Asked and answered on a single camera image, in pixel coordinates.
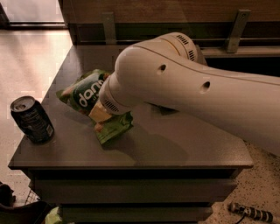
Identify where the metal wall bracket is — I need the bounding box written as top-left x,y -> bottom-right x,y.
225,9 -> 251,53
101,12 -> 116,45

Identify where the left metal wall bracket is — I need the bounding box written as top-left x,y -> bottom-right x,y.
101,12 -> 116,45

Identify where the black white striped tool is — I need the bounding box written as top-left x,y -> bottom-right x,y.
227,202 -> 274,223

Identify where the dark pepsi can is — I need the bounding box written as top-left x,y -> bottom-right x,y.
10,95 -> 54,144

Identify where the grey drawer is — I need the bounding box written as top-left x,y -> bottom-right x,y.
62,206 -> 213,224
33,179 -> 236,204

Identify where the lower grey drawer front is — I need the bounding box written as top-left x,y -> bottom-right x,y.
62,206 -> 213,224

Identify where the green bag under table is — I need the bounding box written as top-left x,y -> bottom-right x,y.
45,206 -> 63,224

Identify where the right metal wall bracket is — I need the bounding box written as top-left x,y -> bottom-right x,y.
225,9 -> 251,53

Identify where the dark chair at corner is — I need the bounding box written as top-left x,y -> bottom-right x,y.
0,182 -> 52,224

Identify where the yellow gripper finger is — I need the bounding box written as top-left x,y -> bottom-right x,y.
88,101 -> 112,123

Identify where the green rice chip bag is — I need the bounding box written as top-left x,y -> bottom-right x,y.
56,69 -> 133,145

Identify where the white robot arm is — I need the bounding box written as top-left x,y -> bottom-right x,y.
99,32 -> 280,155

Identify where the upper grey drawer front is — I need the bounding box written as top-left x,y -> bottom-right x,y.
33,179 -> 236,204

